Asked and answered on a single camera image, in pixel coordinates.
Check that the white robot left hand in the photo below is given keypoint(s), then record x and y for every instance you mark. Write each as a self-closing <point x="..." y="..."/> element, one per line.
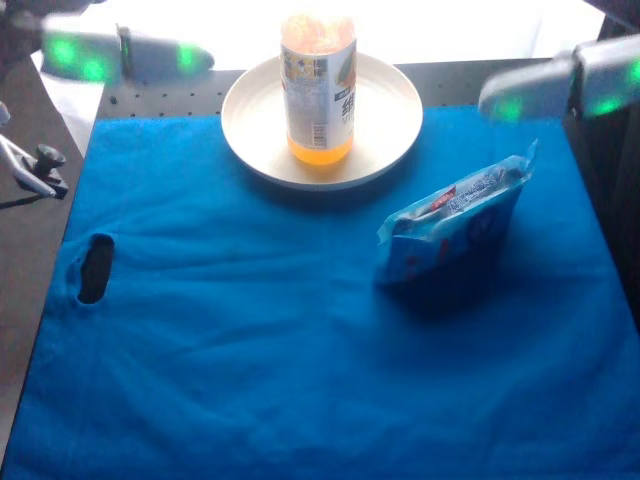
<point x="150" y="55"/>

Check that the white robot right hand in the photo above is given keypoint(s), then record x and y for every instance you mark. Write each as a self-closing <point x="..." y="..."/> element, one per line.
<point x="540" y="85"/>

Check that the white round plate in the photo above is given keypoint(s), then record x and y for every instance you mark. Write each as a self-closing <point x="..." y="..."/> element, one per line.
<point x="385" y="115"/>

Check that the orange juice bottle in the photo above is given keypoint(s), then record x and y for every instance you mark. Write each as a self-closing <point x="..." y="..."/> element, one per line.
<point x="317" y="100"/>

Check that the blue plastic snack package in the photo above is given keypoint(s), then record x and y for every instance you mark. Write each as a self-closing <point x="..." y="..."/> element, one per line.
<point x="450" y="235"/>

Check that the blue table cloth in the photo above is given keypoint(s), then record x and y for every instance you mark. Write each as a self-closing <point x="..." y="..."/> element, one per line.
<point x="300" y="350"/>

